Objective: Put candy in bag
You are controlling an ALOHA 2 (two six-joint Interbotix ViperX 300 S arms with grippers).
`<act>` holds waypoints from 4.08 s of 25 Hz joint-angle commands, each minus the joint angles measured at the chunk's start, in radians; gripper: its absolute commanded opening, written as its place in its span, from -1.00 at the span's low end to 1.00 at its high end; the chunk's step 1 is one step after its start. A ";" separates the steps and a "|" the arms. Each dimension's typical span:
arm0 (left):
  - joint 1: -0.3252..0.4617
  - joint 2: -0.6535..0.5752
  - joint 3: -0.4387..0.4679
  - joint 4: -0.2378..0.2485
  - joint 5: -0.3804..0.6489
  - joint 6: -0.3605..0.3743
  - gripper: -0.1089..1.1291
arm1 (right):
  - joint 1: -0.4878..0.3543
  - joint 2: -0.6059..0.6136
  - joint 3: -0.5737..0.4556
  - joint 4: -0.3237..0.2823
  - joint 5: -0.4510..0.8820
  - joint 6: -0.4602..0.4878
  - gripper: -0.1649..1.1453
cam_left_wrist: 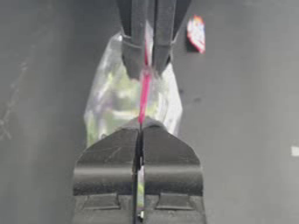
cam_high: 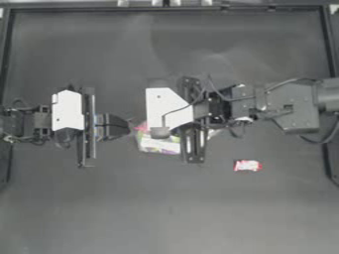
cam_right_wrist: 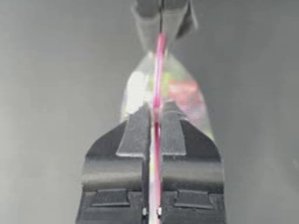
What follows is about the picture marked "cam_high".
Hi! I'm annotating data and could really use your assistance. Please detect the clear bag with pink zip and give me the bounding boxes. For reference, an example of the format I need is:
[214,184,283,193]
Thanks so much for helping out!
[132,120,183,156]

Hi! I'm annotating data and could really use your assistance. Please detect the red candy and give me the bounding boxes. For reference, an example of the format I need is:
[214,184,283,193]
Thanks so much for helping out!
[234,159,263,173]

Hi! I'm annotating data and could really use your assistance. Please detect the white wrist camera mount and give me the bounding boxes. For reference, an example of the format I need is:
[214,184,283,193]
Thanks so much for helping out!
[144,86,196,140]
[51,89,85,132]

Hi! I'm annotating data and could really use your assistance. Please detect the black camera cable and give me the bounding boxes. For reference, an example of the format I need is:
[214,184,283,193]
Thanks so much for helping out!
[160,102,196,129]

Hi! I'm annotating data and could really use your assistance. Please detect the black table frame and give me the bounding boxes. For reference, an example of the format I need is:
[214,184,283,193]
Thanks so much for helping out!
[0,2,339,191]

